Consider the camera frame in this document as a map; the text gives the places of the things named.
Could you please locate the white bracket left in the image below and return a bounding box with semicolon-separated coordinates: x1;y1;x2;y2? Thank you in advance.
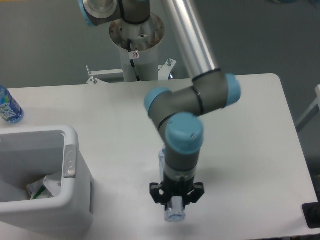
86;65;124;85

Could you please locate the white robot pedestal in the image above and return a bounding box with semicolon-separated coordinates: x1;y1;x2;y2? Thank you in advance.
109;13;165;82

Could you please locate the white bracket middle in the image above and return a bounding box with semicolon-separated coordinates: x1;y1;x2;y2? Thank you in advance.
158;58;177;81

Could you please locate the black clamp at table edge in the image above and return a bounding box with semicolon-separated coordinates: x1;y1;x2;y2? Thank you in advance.
302;202;320;229

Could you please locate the green white wrapper in bin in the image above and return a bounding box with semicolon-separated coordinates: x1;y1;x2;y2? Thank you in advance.
26;179;52;200

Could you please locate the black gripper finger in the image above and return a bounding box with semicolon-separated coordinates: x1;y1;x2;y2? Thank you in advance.
149;182;170;211
182;182;205;207

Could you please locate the blue labelled water bottle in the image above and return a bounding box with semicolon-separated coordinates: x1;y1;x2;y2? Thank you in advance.
0;85;24;124

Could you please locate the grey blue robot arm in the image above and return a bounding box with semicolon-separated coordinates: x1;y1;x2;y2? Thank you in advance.
78;0;241;213

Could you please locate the crushed clear plastic bottle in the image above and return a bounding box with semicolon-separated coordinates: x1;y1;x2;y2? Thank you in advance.
158;146;186;223

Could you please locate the black cable on pedestal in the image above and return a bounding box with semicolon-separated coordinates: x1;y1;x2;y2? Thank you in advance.
127;38;141;82

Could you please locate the white metal frame at right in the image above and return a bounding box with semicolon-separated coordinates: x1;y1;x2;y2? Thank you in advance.
295;84;320;133

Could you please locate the white trash can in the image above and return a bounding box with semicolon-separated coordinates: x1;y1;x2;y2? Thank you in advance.
0;125;94;237

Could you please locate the white bracket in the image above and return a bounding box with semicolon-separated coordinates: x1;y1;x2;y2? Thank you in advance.
158;58;177;81
86;65;124;85

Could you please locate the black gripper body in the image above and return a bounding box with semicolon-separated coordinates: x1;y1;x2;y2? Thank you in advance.
161;173;195;200

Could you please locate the white paper wrapper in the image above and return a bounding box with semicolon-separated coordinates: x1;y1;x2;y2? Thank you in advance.
43;172;62;198

